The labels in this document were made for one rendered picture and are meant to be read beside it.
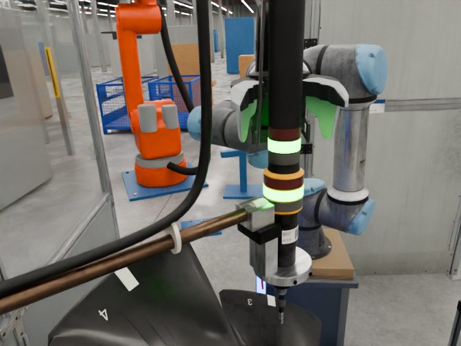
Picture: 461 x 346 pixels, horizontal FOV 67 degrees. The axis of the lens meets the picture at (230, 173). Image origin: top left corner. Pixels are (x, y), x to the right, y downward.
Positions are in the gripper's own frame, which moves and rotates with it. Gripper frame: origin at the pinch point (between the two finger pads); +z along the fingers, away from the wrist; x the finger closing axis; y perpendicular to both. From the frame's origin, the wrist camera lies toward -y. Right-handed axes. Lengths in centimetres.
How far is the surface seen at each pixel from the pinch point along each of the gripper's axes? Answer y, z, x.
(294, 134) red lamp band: 4.1, -1.5, -0.6
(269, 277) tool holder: 19.9, 0.2, 2.1
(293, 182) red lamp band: 9.0, -0.9, -0.5
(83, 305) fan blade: 24.2, -0.5, 24.5
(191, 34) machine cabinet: -6, -1045, 147
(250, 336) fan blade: 46.6, -16.4, 4.6
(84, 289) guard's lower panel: 91, -84, 74
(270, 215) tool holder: 12.1, 0.2, 1.9
